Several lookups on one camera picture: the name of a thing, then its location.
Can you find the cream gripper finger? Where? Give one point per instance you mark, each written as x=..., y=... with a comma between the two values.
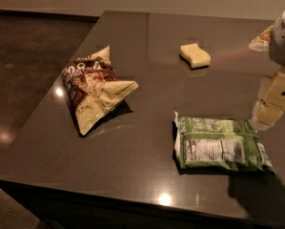
x=270, y=104

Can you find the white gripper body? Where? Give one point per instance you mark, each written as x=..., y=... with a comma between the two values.
x=283, y=40

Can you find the green jalapeno chip bag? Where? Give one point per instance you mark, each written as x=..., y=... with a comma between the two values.
x=222, y=144

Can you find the orange snack bag at edge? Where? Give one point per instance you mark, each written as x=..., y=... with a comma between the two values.
x=261, y=43

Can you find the yellow sponge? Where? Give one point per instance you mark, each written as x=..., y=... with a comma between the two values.
x=195, y=56

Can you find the brown and cream chip bag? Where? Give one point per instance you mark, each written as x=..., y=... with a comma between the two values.
x=94, y=88

